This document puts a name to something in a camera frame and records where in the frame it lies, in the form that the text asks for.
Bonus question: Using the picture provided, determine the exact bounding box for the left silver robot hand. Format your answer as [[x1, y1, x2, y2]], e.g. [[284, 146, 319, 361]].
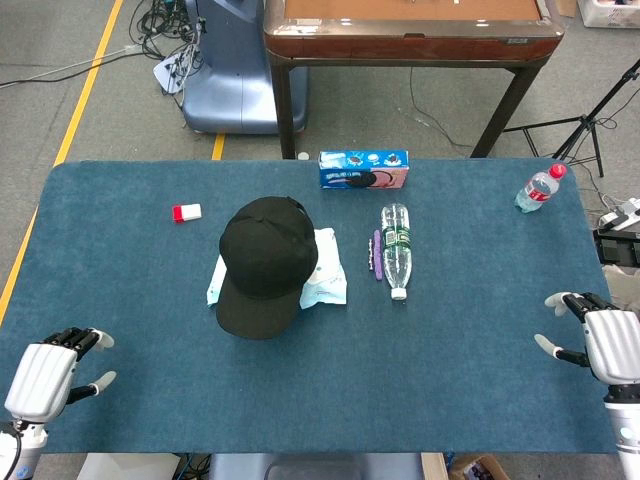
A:
[[3, 327, 118, 424]]

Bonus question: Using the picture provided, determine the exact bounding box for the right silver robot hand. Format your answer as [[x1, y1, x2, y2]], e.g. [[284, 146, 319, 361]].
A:
[[533, 291, 640, 386]]

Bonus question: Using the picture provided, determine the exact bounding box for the black baseball cap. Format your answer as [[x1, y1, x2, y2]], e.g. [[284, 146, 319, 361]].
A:
[[215, 195, 320, 341]]

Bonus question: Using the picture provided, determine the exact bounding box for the crumpled beige cardboard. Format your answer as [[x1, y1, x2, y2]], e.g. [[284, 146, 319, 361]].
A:
[[602, 263, 640, 314]]

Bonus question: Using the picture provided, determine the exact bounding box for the black equipment box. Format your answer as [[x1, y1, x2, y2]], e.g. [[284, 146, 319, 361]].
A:
[[593, 228, 624, 266]]

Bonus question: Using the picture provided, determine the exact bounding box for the white power strip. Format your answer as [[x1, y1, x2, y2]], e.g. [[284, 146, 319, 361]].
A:
[[598, 197, 640, 232]]

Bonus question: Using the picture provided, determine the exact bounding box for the white box under table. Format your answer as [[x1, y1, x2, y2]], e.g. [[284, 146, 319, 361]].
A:
[[77, 452, 181, 480]]

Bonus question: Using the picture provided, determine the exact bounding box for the water bottle red cap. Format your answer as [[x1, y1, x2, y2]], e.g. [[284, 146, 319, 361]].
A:
[[514, 162, 569, 215]]

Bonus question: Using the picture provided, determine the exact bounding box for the open cardboard box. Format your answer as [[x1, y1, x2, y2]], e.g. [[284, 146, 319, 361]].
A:
[[447, 452, 511, 480]]

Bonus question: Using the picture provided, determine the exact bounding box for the green wet wipes pack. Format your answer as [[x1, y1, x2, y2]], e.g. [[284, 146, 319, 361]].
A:
[[206, 257, 226, 309]]

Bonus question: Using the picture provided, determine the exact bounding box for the red and white small box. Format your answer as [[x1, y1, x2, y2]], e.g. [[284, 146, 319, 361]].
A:
[[172, 203, 203, 224]]

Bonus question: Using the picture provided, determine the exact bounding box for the black tripod stand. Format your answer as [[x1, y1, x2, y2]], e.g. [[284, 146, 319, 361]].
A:
[[502, 57, 640, 179]]

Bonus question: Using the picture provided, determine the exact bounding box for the clear bottle green label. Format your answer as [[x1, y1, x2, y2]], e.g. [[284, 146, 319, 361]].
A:
[[380, 202, 414, 301]]

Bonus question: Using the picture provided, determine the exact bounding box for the blue felt table mat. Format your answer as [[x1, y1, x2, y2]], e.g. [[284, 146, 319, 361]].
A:
[[0, 158, 624, 455]]

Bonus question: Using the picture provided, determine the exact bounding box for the grey seat base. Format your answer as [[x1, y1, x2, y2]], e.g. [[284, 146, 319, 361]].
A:
[[207, 452, 424, 480]]

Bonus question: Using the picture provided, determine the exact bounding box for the light blue wet wipes pack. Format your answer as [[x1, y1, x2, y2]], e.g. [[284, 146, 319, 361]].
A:
[[298, 227, 349, 309]]

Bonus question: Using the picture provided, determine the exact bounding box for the blue Oreo cookie box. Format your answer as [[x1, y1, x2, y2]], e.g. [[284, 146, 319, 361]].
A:
[[318, 149, 410, 191]]

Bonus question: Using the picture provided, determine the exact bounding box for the white flat connector panel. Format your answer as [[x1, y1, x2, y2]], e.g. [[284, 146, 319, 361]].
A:
[[152, 52, 201, 95]]

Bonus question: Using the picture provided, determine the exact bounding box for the white storage crate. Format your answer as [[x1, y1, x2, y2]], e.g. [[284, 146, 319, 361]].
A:
[[577, 0, 640, 29]]

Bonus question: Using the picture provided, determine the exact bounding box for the blue grey machine base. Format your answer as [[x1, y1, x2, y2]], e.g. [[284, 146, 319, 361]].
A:
[[180, 0, 309, 135]]

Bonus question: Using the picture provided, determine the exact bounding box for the brown mahjong table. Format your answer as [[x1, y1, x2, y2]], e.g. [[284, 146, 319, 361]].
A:
[[263, 0, 566, 160]]

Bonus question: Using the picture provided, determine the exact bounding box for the black cable bundle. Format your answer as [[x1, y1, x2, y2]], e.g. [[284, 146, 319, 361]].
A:
[[128, 0, 207, 96]]

